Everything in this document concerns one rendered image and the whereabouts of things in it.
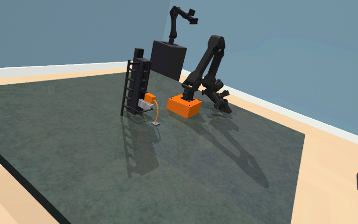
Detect orange cord with boxy plug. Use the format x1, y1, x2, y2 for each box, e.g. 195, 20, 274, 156
139, 90, 158, 123

